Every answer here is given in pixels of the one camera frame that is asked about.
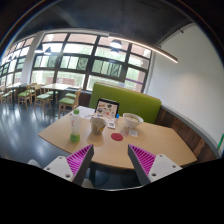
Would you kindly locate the white ceramic bowl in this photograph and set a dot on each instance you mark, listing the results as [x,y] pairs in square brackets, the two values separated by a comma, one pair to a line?
[132,120]

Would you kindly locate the standing picture menu board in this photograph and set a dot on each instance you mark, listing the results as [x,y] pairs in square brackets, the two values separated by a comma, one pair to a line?
[107,108]

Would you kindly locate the beige ceramic mug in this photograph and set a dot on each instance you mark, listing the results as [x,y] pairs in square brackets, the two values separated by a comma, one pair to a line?
[97,125]

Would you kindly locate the small white card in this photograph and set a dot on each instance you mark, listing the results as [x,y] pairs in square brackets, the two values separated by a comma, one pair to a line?
[133,133]

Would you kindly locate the plastic bottle green drink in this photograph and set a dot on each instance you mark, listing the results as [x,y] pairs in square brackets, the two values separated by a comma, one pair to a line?
[75,126]

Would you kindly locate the white paper sheet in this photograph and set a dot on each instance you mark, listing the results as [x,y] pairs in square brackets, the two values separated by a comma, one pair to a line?
[82,112]

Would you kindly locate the small white tag box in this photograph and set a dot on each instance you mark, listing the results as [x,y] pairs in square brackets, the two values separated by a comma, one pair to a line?
[111,125]

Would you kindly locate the red round coaster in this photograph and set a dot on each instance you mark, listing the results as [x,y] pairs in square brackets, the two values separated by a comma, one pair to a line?
[116,136]

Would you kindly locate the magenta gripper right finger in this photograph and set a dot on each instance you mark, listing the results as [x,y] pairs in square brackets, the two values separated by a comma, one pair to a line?
[150,167]

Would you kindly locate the wooden chair green seat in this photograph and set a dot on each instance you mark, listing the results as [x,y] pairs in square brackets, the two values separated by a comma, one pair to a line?
[26,97]
[67,104]
[41,98]

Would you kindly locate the wooden dining table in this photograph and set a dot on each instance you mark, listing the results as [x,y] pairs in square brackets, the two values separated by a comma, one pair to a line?
[153,138]

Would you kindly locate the green upholstered bench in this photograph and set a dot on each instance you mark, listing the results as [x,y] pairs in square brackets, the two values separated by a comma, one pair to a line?
[145,106]

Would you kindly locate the long linear ceiling light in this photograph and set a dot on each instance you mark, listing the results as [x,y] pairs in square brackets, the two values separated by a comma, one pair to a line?
[152,48]

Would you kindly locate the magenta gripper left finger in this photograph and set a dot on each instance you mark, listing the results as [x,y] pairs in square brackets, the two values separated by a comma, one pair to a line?
[73,167]

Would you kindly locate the black pendant lamp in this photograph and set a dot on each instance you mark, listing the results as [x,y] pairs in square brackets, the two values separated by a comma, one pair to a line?
[48,51]
[116,44]

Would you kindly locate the background wooden table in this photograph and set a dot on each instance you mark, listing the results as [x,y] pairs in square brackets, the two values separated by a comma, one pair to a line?
[54,88]

